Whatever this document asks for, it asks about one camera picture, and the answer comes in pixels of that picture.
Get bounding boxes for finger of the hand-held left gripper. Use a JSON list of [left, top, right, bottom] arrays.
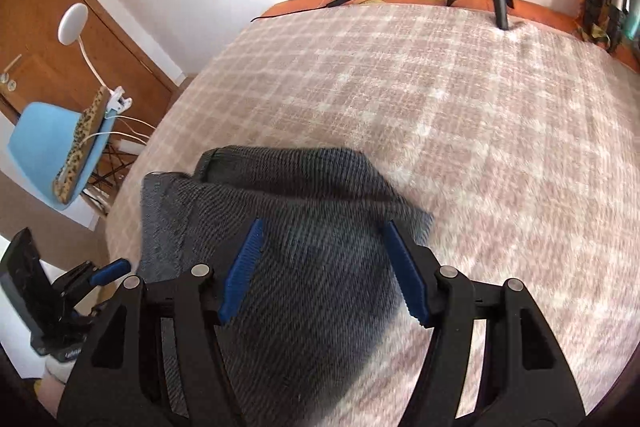
[[89, 258, 132, 288]]

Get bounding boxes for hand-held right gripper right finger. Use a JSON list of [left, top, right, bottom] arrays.
[[383, 221, 587, 427]]

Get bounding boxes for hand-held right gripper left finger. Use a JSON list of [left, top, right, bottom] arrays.
[[56, 218, 265, 427]]

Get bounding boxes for grey pants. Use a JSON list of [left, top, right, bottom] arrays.
[[140, 146, 435, 427]]

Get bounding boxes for leopard print cushion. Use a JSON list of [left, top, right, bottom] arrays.
[[52, 87, 110, 204]]

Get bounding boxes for light blue chair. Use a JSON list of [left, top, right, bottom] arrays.
[[11, 102, 152, 214]]

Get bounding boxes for beige plaid blanket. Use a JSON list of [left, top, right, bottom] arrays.
[[106, 1, 640, 427]]

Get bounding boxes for white desk lamp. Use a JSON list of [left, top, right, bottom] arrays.
[[56, 3, 134, 114]]

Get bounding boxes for white cable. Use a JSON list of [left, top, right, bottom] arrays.
[[84, 114, 154, 148]]

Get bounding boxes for metal door handle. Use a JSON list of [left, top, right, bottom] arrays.
[[0, 54, 24, 94]]

